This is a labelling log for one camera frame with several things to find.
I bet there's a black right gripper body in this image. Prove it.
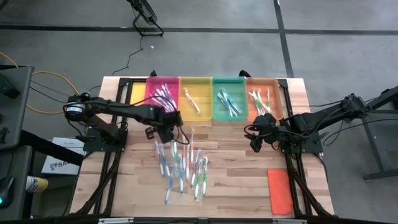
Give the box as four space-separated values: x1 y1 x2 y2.
254 113 280 141

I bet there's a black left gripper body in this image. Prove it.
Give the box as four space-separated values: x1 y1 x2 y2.
152 107 184 144

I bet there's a yellow translucent plastic bin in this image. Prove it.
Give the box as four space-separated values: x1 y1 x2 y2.
178 76 214 123

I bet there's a yellow flat plastic lid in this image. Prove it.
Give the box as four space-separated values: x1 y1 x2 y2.
129 82 147 106

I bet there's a pink translucent plastic bin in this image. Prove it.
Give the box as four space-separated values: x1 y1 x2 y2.
144 76 181 123

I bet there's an orange translucent plastic bin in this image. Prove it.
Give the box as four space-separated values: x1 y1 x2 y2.
245 77 284 123

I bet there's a green translucent plastic bin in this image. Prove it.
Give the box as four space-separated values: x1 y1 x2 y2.
211 76 248 122

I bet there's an orange flat plastic lid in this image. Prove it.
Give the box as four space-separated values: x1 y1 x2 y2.
267 168 295 215

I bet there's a white printed cardboard box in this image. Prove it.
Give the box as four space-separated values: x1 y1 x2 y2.
41 137 86 175

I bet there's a black floor fan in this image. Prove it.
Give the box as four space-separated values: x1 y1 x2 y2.
126 0 165 37

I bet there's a black diagonal beam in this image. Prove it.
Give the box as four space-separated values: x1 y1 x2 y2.
19 129 85 167

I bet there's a white yellow canister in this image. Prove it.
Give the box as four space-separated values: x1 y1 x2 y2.
25 175 49 194

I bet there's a dark grey desk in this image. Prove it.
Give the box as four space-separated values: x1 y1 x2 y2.
0 145 34 221

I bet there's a black computer mouse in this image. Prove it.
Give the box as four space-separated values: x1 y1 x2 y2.
0 176 16 210

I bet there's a black metal rig frame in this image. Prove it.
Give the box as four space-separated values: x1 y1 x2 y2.
70 77 149 217
277 78 335 217

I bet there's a black fan cable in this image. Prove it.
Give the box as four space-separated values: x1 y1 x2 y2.
111 32 144 77

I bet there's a black front rail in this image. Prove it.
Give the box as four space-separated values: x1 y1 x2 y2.
0 214 398 224

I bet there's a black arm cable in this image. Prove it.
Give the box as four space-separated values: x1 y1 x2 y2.
322 118 398 147

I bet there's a black desk frame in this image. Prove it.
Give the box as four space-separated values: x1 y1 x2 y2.
345 84 398 182

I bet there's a yellow cable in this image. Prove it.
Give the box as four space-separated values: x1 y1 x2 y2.
0 51 82 115

